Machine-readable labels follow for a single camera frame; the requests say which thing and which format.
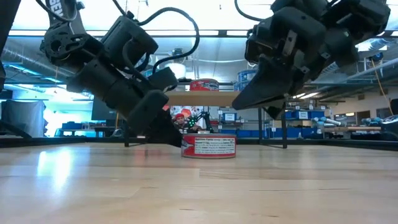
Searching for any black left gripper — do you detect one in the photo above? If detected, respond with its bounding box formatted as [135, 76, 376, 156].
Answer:
[66, 58, 183, 148]

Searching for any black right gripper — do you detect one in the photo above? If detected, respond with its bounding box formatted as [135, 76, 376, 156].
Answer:
[231, 6, 327, 121]

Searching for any red albacore tuna can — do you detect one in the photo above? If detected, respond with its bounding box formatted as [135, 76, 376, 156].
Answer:
[180, 133, 238, 160]
[188, 78, 221, 91]

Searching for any person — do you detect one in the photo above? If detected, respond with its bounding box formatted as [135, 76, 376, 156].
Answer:
[172, 113, 203, 134]

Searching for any floral poster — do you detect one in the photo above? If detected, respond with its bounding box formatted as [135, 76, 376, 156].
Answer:
[169, 105, 205, 125]

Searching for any rack with blue bins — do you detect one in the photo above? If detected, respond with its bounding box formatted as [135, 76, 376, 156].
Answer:
[263, 104, 327, 139]

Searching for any blue bin white label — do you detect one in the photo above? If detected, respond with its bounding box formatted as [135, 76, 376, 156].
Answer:
[221, 111, 238, 123]

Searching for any dark computer monitor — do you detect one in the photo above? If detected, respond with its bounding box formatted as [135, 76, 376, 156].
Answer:
[91, 96, 118, 122]

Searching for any background wooden bench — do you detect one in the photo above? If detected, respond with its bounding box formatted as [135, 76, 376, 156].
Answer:
[323, 125, 382, 133]

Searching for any overhead light bar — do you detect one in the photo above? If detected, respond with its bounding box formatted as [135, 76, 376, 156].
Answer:
[7, 29, 398, 39]

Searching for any black domed object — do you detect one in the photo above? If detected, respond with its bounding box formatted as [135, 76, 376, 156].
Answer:
[379, 98, 398, 134]

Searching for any grey cloth cover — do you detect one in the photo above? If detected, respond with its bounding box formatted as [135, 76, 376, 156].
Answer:
[0, 99, 48, 138]

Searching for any wooden shelf black frame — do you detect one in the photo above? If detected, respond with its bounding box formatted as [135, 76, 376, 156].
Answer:
[123, 78, 289, 149]

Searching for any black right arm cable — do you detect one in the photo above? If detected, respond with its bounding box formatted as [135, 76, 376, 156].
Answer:
[233, 0, 265, 23]

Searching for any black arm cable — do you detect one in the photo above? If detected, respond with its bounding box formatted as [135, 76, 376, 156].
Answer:
[111, 0, 201, 75]
[233, 0, 265, 23]

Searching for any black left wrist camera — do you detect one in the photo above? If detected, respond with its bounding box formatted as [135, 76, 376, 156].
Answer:
[101, 15, 160, 68]

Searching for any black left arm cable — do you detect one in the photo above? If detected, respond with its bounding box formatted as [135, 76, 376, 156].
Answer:
[111, 0, 201, 75]

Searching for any large silver ceiling duct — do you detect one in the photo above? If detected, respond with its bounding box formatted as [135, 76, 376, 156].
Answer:
[303, 39, 398, 94]

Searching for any yellow hanging cable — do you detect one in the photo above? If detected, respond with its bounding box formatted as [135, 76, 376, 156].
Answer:
[369, 58, 395, 116]

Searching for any white duct box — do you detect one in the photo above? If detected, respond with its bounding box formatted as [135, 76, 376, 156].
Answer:
[356, 39, 389, 53]

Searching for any grey ceiling duct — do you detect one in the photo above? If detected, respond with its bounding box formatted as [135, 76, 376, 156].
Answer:
[0, 42, 75, 82]

